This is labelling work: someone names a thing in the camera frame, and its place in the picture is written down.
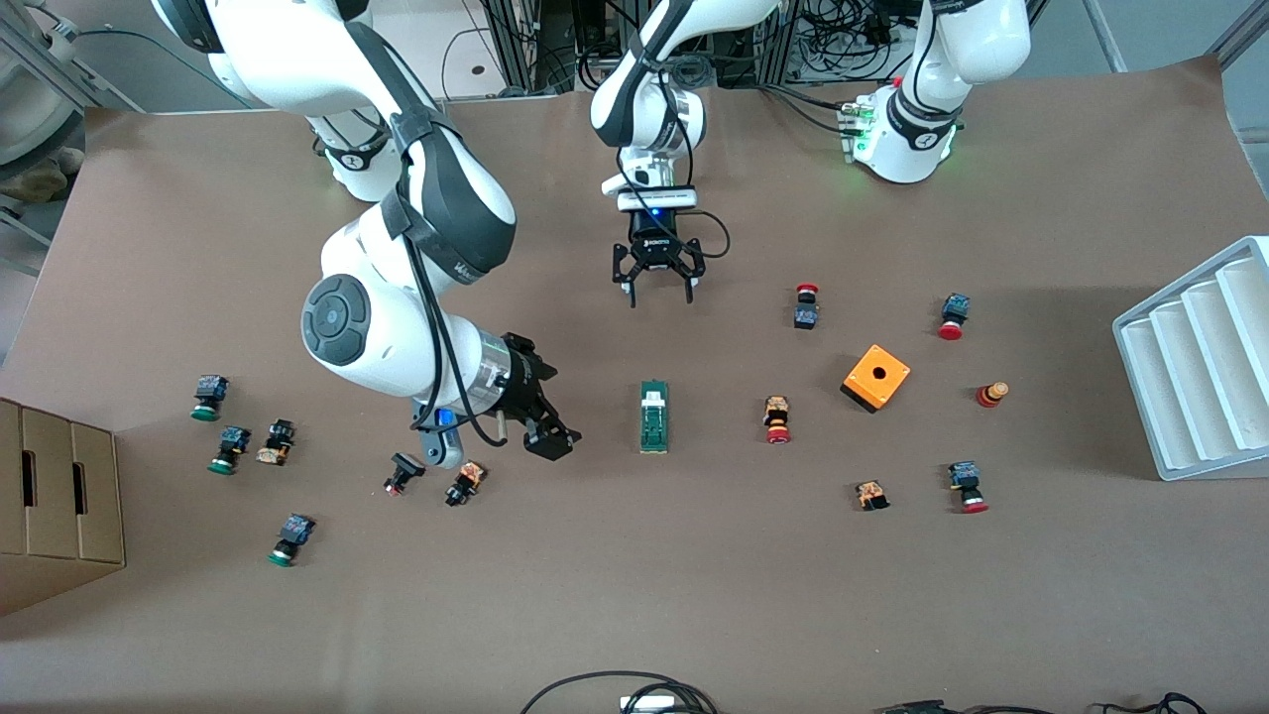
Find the green terminal block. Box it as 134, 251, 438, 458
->
637, 380, 672, 455

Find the black round button orange block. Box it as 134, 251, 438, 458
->
443, 459, 489, 509

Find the black square push button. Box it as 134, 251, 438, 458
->
383, 451, 427, 497

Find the green mushroom push button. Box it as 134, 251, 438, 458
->
190, 374, 231, 422
266, 513, 317, 568
206, 425, 252, 476

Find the aluminium profile bar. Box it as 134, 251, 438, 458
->
1208, 0, 1269, 68
1083, 0, 1128, 72

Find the brown cardboard box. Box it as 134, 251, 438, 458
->
0, 397, 128, 618

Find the white stepped tray rack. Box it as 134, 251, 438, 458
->
1112, 235, 1269, 483

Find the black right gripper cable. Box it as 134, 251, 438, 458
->
392, 119, 497, 447

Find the orange button enclosure box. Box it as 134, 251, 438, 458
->
840, 343, 912, 415

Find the aluminium equipment rack with cables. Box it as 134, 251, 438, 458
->
476, 0, 893, 95

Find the black looping table cable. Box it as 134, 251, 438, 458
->
519, 671, 720, 714

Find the black cable with connector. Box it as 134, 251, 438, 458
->
877, 699, 1057, 714

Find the thin black tangled cable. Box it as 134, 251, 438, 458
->
1096, 692, 1209, 714

